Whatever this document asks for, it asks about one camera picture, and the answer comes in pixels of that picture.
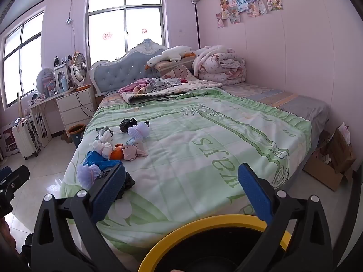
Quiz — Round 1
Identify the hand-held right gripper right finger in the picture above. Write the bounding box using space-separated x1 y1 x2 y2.
238 163 333 272

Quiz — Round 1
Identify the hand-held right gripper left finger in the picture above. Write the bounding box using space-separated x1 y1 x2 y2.
31 163 127 272

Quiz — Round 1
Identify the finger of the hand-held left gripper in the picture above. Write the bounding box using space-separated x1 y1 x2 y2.
0 165 30 194
0 194 14 219

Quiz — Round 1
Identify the white foam fruit net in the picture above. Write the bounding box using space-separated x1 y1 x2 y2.
76 164 101 187
128 122 150 139

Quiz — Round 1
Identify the blue plastic bag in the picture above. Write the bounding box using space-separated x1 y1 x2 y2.
83 151 122 170

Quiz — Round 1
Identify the orange peel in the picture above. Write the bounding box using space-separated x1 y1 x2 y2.
110 144 124 160

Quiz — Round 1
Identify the white tissue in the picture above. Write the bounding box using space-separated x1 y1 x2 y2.
89 130 114 159

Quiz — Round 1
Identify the beige cloth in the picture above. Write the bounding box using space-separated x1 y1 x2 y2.
120 144 149 162

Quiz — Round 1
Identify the yellow-rimmed black bin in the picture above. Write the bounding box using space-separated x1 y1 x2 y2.
138 214 292 272

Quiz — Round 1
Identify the red white printed box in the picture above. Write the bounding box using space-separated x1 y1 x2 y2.
0 125 22 158

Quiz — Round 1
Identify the white suitcase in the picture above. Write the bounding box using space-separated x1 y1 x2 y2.
11 117 39 160

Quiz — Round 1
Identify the dark orange-rimmed wastebasket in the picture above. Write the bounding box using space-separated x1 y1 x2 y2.
67 124 86 148

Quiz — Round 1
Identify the green floral blanket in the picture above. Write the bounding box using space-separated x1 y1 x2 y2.
61 86 312 261

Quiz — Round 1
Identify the cardboard box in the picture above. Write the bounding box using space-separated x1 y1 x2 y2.
303 122 356 192

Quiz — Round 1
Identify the white desk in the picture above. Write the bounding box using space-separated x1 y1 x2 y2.
28 86 76 148

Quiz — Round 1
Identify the white drawer nightstand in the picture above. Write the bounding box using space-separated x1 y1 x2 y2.
56 86 95 132

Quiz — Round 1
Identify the pink clothing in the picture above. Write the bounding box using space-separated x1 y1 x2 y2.
119 79 151 94

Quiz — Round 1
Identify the white mirror cabinet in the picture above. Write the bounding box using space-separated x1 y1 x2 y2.
53 64 71 91

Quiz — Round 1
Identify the bed with blue tufted headboard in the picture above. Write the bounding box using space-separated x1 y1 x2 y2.
61 38 331 261

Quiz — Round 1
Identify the grey blue clothing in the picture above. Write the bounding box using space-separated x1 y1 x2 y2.
147 77 182 90

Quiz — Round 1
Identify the side window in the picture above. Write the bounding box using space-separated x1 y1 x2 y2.
0 10 46 108

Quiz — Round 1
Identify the metal grille fan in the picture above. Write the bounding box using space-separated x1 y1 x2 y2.
71 51 91 90

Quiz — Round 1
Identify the folded floral quilt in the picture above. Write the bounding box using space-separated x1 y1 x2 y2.
193 47 246 85

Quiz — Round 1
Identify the face print pillow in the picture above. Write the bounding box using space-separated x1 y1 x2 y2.
162 65 196 81

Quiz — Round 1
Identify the brown pillow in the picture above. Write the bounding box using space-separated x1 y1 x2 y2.
155 57 196 71

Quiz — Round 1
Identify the white goose plush toy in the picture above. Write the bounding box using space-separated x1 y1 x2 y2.
145 46 196 71

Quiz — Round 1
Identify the white pink fleece blanket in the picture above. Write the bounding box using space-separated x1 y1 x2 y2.
194 45 236 63

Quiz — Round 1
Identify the large window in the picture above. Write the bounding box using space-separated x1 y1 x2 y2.
85 0 166 63

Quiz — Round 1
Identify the hanging wall cable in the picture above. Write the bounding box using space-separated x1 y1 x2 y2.
66 0 77 57

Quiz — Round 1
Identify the cluster of wall posters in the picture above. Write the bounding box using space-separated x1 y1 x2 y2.
216 0 284 29

